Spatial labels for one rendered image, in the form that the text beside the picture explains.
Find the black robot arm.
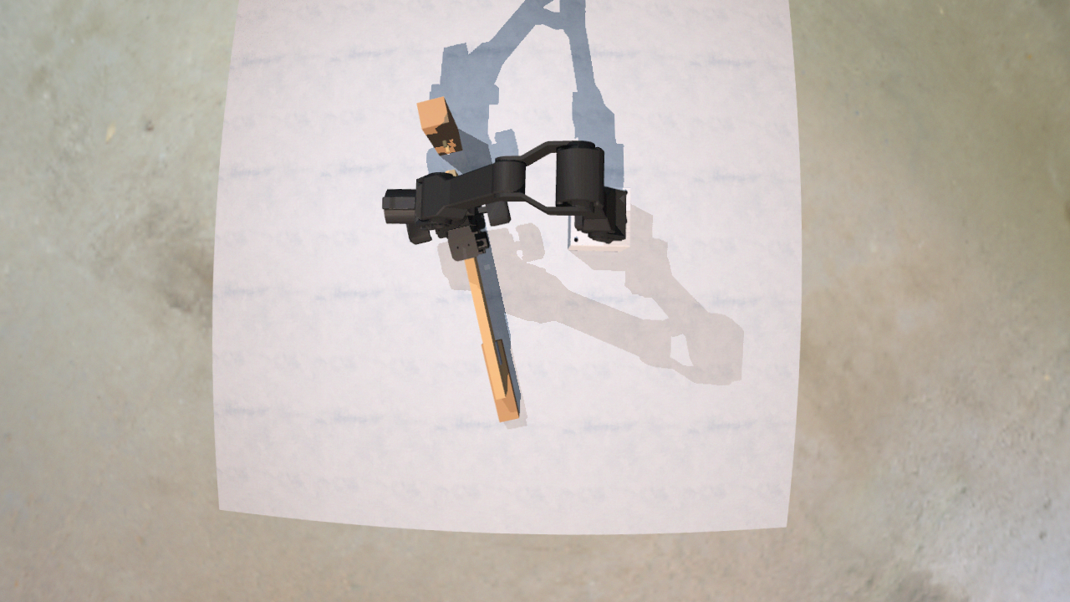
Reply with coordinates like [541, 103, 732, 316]
[382, 140, 627, 261]

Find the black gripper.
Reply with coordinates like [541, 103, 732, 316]
[406, 201, 511, 245]

